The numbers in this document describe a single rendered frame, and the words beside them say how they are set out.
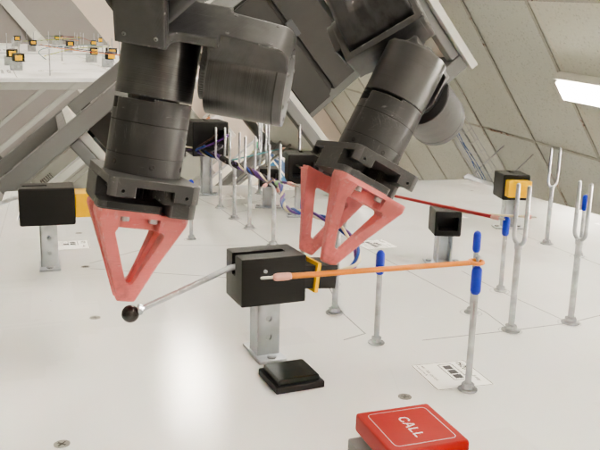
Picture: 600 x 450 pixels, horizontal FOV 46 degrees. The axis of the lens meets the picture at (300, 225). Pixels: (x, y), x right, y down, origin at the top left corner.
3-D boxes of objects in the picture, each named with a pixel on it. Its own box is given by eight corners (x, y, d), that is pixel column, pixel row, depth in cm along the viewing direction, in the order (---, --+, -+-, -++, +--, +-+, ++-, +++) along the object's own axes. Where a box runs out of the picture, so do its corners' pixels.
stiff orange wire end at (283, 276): (257, 279, 48) (257, 271, 48) (478, 262, 54) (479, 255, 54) (262, 285, 47) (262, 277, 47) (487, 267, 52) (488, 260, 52)
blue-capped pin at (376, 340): (364, 341, 64) (369, 248, 63) (379, 338, 65) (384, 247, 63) (372, 346, 63) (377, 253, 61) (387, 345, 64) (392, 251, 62)
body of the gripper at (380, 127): (361, 187, 70) (395, 120, 70) (412, 198, 60) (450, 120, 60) (306, 156, 67) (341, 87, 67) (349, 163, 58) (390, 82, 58)
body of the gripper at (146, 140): (165, 190, 60) (179, 103, 59) (198, 213, 51) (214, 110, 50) (86, 180, 57) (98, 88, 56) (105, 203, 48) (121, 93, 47)
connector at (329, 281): (271, 279, 62) (274, 256, 61) (320, 279, 64) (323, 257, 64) (287, 288, 59) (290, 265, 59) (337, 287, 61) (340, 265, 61)
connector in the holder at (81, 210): (74, 211, 87) (73, 188, 87) (91, 211, 88) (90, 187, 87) (75, 217, 84) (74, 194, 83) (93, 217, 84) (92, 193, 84)
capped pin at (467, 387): (454, 389, 55) (463, 254, 53) (463, 384, 56) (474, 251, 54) (470, 395, 54) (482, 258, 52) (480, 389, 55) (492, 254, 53)
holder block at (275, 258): (225, 293, 61) (226, 247, 60) (286, 287, 63) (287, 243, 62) (241, 308, 57) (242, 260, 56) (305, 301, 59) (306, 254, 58)
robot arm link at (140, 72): (138, 18, 55) (115, 5, 49) (226, 34, 55) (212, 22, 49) (126, 107, 56) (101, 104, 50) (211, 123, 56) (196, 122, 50)
